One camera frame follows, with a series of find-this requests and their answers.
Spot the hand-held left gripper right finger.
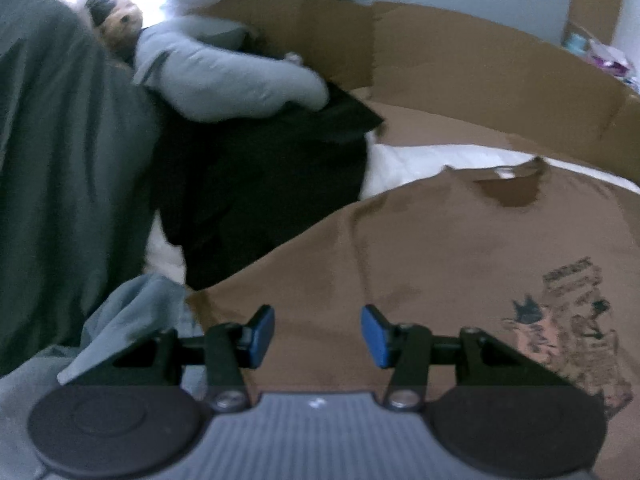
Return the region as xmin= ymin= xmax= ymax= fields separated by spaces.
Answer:
xmin=360 ymin=304 xmax=576 ymax=413

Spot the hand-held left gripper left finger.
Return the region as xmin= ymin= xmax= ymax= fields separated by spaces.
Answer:
xmin=60 ymin=304 xmax=277 ymax=412

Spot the brown printed t-shirt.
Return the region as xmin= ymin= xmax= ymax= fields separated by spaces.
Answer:
xmin=186 ymin=156 xmax=640 ymax=480

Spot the grey-blue sweatshirt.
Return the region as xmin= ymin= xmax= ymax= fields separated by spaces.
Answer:
xmin=0 ymin=272 xmax=206 ymax=480

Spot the black cloth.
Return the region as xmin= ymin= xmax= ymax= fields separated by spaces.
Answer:
xmin=150 ymin=80 xmax=386 ymax=291

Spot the cream bear print blanket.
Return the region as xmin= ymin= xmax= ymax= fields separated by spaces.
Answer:
xmin=145 ymin=142 xmax=640 ymax=286

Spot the grey sleeve garment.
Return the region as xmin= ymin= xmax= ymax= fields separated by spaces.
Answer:
xmin=132 ymin=15 xmax=331 ymax=123

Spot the flattened cardboard sheet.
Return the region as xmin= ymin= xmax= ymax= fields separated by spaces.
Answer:
xmin=200 ymin=0 xmax=640 ymax=166

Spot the brown plush doll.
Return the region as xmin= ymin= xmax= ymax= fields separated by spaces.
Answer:
xmin=85 ymin=0 xmax=146 ymax=61

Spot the purple white packet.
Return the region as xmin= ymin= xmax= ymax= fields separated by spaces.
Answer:
xmin=587 ymin=40 xmax=638 ymax=83

